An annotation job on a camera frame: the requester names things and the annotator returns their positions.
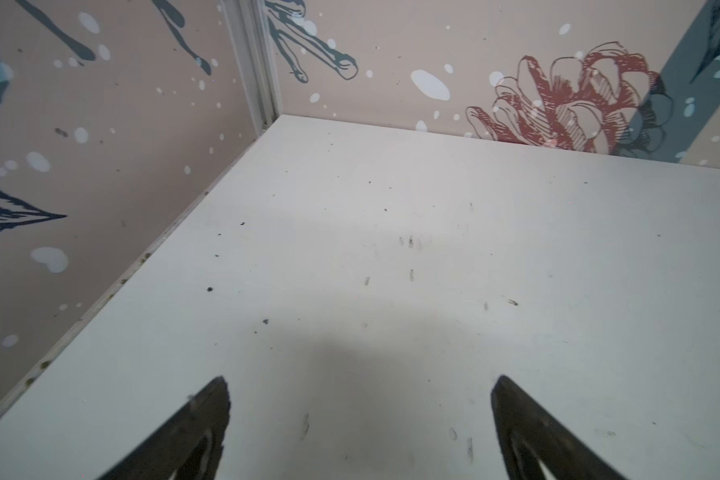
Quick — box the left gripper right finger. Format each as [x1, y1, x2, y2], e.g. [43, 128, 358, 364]
[491, 375, 623, 479]

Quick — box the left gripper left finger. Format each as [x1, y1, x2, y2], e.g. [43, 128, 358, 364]
[101, 376, 231, 480]

